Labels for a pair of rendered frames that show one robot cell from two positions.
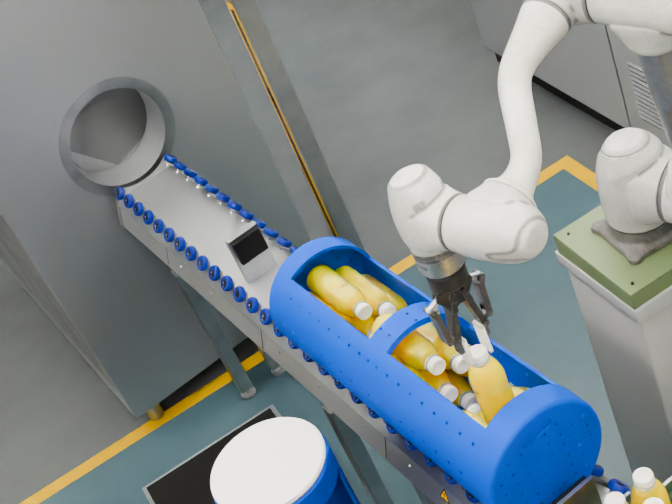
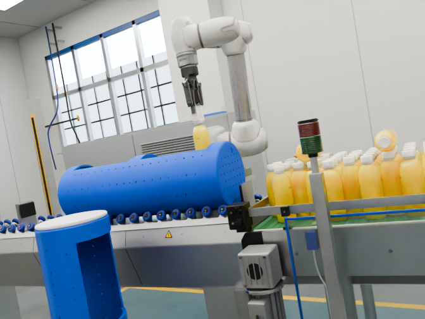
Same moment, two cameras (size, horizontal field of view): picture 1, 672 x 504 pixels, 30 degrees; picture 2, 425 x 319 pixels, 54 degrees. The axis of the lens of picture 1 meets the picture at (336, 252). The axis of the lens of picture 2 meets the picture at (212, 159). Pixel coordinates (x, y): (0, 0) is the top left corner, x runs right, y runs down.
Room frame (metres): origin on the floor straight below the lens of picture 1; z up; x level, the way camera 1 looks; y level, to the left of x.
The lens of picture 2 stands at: (0.44, 1.07, 1.25)
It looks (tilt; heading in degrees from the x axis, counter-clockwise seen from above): 3 degrees down; 316
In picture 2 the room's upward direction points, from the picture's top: 10 degrees counter-clockwise
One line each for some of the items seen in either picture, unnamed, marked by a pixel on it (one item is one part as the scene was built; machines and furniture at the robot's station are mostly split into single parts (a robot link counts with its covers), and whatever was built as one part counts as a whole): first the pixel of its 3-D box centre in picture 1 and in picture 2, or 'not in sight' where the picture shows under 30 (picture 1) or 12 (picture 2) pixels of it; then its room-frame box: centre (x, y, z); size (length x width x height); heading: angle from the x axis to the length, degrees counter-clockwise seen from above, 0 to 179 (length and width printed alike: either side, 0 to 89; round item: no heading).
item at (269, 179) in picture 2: not in sight; (276, 191); (1.50, -0.28, 1.00); 0.07 x 0.07 x 0.19
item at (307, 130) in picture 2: not in sight; (308, 129); (1.13, -0.01, 1.23); 0.06 x 0.06 x 0.04
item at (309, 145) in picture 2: not in sight; (311, 144); (1.13, -0.01, 1.18); 0.06 x 0.06 x 0.05
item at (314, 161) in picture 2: not in sight; (311, 146); (1.13, -0.01, 1.18); 0.06 x 0.06 x 0.16
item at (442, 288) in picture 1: (450, 283); (190, 78); (1.77, -0.17, 1.52); 0.08 x 0.07 x 0.09; 109
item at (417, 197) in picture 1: (426, 208); (186, 35); (1.76, -0.17, 1.71); 0.13 x 0.11 x 0.16; 35
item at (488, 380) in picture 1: (492, 390); (202, 145); (1.76, -0.17, 1.23); 0.07 x 0.07 x 0.19
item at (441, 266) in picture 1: (438, 253); (187, 61); (1.77, -0.17, 1.60); 0.09 x 0.09 x 0.06
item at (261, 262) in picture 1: (252, 253); (27, 216); (2.87, 0.21, 1.00); 0.10 x 0.04 x 0.15; 109
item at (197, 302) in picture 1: (215, 334); not in sight; (3.51, 0.51, 0.31); 0.06 x 0.06 x 0.63; 19
